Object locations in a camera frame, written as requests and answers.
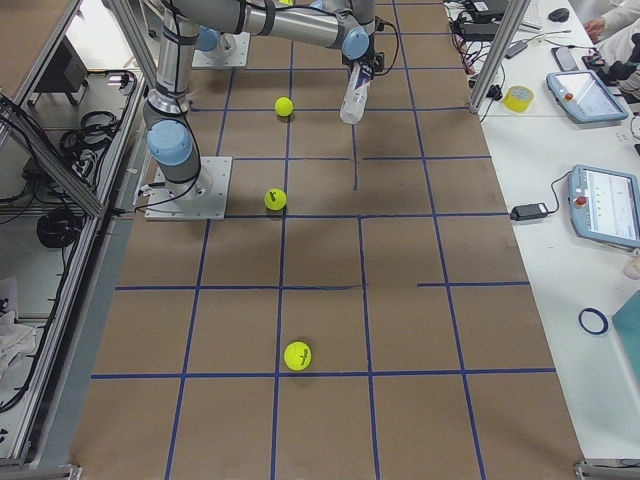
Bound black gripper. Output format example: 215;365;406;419
357;51;385;75

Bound clear tennis ball can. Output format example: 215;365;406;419
340;62;372;125

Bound tennis ball near base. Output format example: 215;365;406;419
274;96;294;117
283;341;312;372

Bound middle tennis ball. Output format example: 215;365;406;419
264;188;287;211

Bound grey usb hub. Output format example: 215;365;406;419
505;40;528;59

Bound yellow tape roll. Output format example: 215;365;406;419
503;85;534;113

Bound black smartphone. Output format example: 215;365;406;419
551;47;579;72

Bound black computer mouse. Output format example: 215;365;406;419
547;8;570;23

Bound far teach pendant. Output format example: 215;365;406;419
546;70;628;123

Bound teach pendant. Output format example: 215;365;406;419
568;165;639;250
546;70;628;123

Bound black power adapter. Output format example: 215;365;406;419
509;203;550;221

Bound near teach pendant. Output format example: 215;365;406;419
568;165;639;250

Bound teal box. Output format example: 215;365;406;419
612;292;639;377

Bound white cloth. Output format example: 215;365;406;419
0;277;36;374

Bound aluminium frame post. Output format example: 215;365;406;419
468;0;530;114

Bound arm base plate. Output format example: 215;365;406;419
145;156;232;221
192;29;250;70

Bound blue tape ring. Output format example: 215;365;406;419
578;307;609;335

